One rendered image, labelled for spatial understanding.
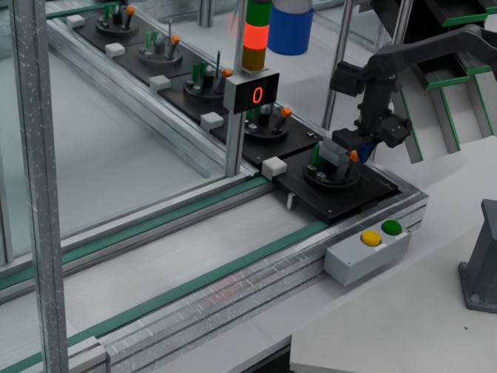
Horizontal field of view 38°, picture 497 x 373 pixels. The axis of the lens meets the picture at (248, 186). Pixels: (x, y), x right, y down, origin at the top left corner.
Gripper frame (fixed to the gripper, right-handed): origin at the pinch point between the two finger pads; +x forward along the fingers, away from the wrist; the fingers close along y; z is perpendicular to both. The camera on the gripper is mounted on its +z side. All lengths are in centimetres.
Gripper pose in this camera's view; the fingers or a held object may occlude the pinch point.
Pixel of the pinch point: (364, 150)
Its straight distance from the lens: 164.5
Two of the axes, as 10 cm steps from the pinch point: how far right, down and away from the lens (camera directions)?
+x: -0.9, 8.2, 5.7
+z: 6.4, 4.9, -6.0
